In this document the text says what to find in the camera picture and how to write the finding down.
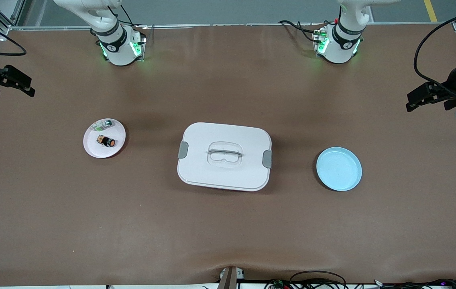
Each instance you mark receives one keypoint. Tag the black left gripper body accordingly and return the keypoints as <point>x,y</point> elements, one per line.
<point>454,83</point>

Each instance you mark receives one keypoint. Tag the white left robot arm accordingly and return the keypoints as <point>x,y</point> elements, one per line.
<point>342,48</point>

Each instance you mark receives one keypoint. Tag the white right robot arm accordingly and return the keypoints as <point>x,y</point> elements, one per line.
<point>117,48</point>

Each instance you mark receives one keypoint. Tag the white lidded storage box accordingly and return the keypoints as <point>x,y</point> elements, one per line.
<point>212,172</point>

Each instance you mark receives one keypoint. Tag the pink round plate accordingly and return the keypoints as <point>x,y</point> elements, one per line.
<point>95,149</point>

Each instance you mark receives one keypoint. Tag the light blue round plate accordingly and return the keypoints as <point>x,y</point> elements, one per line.
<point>338,170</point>

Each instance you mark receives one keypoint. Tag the metal bracket at table edge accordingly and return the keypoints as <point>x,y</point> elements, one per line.
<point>230,279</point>

